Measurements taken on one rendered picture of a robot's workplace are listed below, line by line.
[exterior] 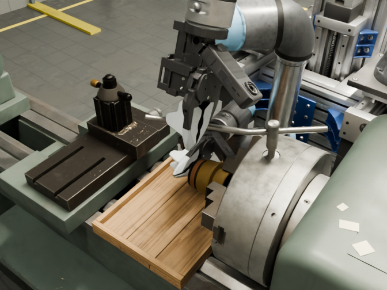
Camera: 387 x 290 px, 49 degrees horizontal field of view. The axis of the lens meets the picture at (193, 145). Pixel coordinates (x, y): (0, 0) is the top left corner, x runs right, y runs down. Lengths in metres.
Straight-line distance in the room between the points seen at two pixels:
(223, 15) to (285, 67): 0.48
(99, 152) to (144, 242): 0.32
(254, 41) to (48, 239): 1.05
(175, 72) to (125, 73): 2.97
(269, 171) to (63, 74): 3.08
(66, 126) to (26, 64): 2.44
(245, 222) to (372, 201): 0.23
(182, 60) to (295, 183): 0.31
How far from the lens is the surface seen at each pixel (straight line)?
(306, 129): 0.80
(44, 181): 1.23
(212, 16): 0.65
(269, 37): 1.01
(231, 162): 0.97
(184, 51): 0.70
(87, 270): 1.54
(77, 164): 1.26
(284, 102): 1.17
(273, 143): 0.81
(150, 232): 1.16
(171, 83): 0.70
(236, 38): 1.00
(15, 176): 1.34
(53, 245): 1.64
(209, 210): 0.89
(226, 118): 1.15
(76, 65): 3.87
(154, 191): 1.26
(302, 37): 1.04
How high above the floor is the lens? 1.78
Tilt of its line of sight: 39 degrees down
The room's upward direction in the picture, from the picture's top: straight up
